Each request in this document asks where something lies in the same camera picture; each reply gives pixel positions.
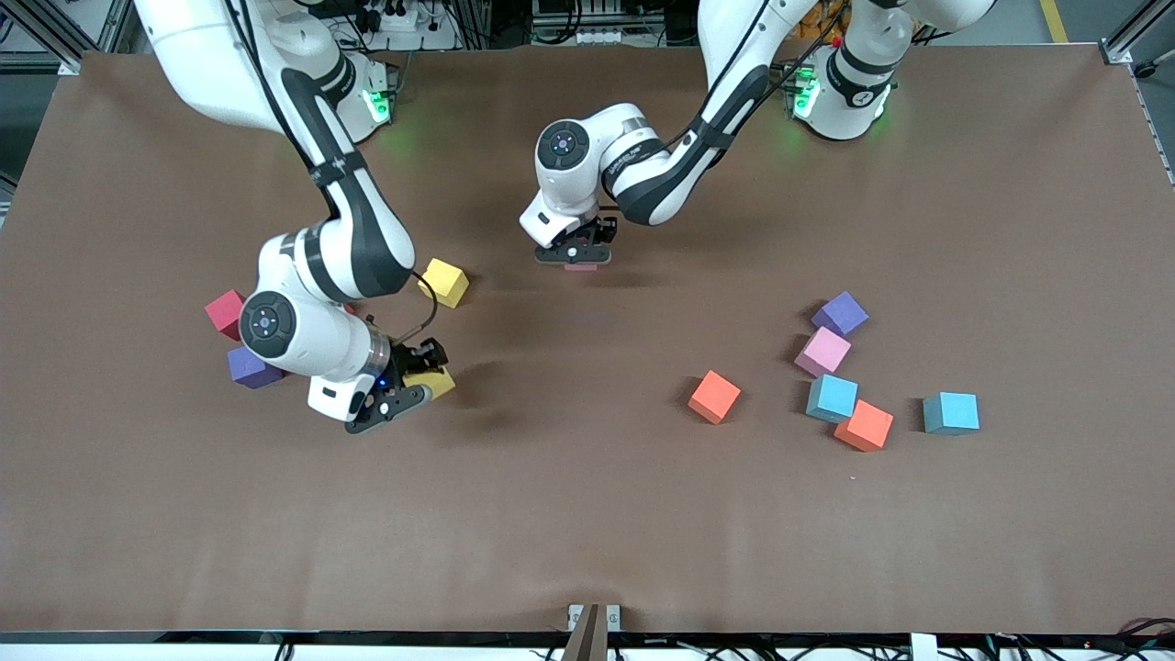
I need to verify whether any front camera mount bracket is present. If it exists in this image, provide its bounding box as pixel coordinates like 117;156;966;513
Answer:
567;603;622;661

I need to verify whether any blue foam cube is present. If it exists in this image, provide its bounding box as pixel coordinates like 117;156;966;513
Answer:
806;374;860;424
923;391;980;435

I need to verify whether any orange foam cube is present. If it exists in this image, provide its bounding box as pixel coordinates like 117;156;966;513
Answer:
688;370;742;425
834;399;895;453

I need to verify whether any pile of orange items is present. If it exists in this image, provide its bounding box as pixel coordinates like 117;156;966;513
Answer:
799;0;850;45

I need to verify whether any white power strip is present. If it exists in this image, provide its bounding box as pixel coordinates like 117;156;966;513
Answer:
353;0;419;33
535;26;627;47

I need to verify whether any yellow foam cube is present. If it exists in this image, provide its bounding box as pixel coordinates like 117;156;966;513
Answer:
404;365;457;402
420;258;470;309

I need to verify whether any brown table cover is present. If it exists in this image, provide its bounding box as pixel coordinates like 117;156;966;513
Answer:
0;44;1175;636

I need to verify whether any red foam cube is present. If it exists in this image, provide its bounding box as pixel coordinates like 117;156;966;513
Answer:
204;289;249;342

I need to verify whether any purple foam cube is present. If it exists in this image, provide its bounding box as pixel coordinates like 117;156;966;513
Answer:
811;291;870;346
227;345;285;390

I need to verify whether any aluminium frame profile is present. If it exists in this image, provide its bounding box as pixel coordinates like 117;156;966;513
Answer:
0;0;139;76
1102;0;1175;65

